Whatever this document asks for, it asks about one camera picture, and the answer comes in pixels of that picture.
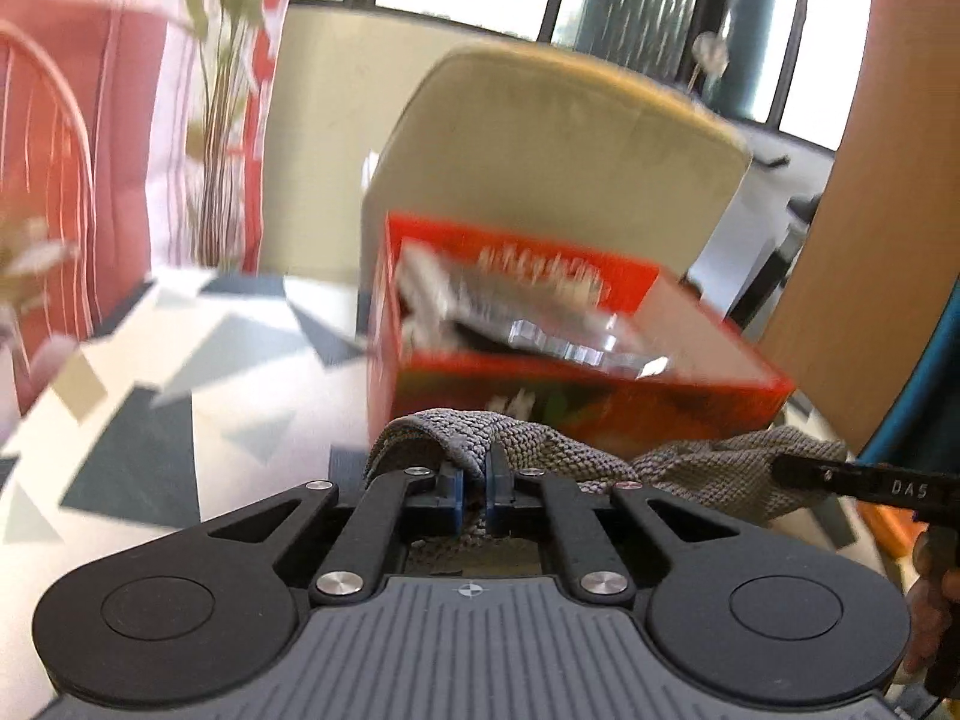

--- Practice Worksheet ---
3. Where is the orange object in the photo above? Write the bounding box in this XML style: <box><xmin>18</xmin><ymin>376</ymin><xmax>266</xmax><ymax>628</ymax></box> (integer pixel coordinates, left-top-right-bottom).
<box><xmin>855</xmin><ymin>502</ymin><xmax>931</xmax><ymax>580</ymax></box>

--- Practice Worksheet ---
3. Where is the brown wooden panel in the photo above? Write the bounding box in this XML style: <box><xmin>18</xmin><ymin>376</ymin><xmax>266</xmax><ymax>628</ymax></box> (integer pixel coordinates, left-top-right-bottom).
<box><xmin>757</xmin><ymin>0</ymin><xmax>960</xmax><ymax>452</ymax></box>

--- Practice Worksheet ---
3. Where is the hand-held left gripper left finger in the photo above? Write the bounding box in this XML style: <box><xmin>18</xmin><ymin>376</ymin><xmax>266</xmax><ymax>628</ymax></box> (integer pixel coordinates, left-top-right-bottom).
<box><xmin>206</xmin><ymin>461</ymin><xmax>466</xmax><ymax>608</ymax></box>

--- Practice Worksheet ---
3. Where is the red strawberry print box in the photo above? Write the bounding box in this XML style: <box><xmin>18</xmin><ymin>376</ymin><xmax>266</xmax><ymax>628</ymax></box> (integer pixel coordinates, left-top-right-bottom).
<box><xmin>364</xmin><ymin>211</ymin><xmax>796</xmax><ymax>460</ymax></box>

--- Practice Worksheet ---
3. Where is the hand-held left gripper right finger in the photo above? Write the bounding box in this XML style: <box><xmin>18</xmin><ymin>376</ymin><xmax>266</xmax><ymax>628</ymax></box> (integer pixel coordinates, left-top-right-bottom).
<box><xmin>484</xmin><ymin>450</ymin><xmax>740</xmax><ymax>608</ymax></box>

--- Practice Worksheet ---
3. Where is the beige upholstered chair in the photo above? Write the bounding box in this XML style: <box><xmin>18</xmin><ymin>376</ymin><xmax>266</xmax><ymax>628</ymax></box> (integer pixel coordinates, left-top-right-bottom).
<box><xmin>360</xmin><ymin>41</ymin><xmax>755</xmax><ymax>331</ymax></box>

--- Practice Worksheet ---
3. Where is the white mannequin head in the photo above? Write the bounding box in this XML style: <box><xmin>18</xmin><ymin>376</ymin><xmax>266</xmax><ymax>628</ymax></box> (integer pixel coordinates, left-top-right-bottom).
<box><xmin>690</xmin><ymin>31</ymin><xmax>730</xmax><ymax>85</ymax></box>

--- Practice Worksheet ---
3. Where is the person's right hand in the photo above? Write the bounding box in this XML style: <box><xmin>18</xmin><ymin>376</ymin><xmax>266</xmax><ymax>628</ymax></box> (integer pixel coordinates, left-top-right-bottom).
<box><xmin>904</xmin><ymin>527</ymin><xmax>960</xmax><ymax>681</ymax></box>

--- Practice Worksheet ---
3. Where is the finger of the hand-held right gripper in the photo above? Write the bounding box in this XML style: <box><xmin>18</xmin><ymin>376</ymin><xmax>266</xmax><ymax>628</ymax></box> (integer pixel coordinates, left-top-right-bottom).
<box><xmin>771</xmin><ymin>441</ymin><xmax>863</xmax><ymax>501</ymax></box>

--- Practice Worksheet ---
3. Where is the shiny silver item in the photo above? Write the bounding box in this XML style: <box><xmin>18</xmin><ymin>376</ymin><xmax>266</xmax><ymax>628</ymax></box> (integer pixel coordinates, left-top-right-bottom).
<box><xmin>506</xmin><ymin>319</ymin><xmax>670</xmax><ymax>383</ymax></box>

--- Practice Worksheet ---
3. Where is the grey-green knitted cloth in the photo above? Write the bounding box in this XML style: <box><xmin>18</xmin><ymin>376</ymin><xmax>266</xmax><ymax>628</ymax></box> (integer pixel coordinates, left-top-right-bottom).
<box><xmin>364</xmin><ymin>409</ymin><xmax>852</xmax><ymax>557</ymax></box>

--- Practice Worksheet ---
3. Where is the black exercise bike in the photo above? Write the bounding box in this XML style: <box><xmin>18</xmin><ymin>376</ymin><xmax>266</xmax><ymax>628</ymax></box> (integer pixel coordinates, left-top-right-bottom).
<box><xmin>750</xmin><ymin>154</ymin><xmax>826</xmax><ymax>316</ymax></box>

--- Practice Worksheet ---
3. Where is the white board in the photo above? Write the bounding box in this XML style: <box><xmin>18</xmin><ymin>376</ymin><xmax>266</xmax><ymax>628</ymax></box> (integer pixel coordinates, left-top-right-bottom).
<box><xmin>686</xmin><ymin>172</ymin><xmax>797</xmax><ymax>332</ymax></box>

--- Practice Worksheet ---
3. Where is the teal fabric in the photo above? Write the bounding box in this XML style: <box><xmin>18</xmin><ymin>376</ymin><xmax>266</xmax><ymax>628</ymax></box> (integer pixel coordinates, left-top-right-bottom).
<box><xmin>855</xmin><ymin>307</ymin><xmax>960</xmax><ymax>482</ymax></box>

